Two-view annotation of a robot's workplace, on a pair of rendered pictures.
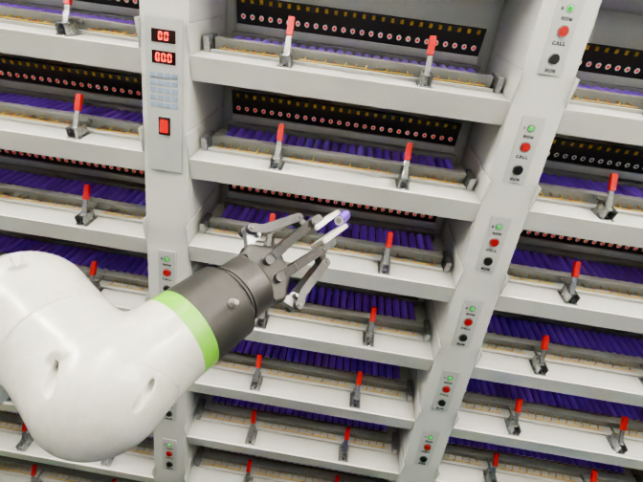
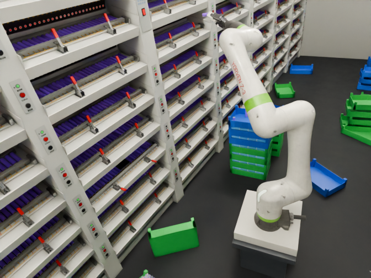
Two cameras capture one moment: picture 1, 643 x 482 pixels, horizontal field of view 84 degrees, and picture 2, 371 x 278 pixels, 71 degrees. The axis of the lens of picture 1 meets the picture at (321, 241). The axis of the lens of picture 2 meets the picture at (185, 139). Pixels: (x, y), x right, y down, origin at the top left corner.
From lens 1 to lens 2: 1.46 m
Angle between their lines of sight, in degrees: 49
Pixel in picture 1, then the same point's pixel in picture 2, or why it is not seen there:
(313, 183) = (179, 13)
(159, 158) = (144, 26)
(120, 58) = not seen: outside the picture
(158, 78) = not seen: outside the picture
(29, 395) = (256, 37)
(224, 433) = (179, 132)
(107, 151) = (128, 33)
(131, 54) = not seen: outside the picture
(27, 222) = (108, 86)
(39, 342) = (250, 32)
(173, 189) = (150, 37)
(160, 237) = (150, 60)
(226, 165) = (160, 19)
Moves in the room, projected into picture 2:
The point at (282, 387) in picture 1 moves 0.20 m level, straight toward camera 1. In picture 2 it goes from (186, 99) to (212, 102)
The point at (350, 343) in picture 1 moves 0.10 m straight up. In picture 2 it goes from (197, 66) to (196, 52)
